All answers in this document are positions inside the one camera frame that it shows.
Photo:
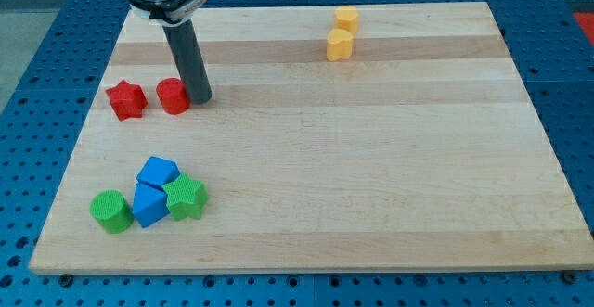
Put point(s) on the yellow heart block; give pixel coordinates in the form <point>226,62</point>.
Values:
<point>340,44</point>

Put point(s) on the wooden board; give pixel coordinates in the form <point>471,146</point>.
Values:
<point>421,152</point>

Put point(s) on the green star block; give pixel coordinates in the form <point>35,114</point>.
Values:
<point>186,197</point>

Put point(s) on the red cylinder block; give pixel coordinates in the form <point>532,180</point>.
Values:
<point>172,95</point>

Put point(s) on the yellow hexagon block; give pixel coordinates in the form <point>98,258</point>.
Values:
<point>346,18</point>

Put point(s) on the blue cube block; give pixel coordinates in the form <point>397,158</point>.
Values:
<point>157,172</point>

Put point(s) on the grey cylindrical pointer rod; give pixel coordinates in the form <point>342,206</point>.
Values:
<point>189,62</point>

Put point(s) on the blue triangle block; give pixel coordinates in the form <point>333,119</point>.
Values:
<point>149,205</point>

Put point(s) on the red star block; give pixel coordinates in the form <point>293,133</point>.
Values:
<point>127,100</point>

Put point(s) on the green cylinder block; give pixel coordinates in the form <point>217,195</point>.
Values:
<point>111,211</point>

